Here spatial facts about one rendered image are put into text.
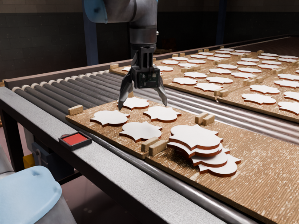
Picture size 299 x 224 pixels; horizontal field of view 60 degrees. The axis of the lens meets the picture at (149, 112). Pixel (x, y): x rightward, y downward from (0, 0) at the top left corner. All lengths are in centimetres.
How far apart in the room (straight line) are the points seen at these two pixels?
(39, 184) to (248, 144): 66
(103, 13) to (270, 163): 56
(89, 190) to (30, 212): 190
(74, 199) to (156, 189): 150
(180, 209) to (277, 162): 31
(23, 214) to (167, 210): 38
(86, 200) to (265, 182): 157
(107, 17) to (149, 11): 12
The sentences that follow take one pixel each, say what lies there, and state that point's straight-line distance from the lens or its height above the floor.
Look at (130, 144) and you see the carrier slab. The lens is 78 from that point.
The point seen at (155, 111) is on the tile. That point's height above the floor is 95.
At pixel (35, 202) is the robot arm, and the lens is 26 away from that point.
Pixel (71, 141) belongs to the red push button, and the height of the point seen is 93.
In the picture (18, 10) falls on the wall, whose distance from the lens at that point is 580.
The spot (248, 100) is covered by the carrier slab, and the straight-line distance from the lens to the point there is 119.
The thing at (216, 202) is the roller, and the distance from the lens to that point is 61.
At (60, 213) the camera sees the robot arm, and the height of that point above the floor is 113.
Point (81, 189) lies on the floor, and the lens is 218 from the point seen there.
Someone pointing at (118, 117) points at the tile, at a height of 95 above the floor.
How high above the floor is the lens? 131
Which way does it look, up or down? 22 degrees down
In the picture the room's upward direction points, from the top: straight up
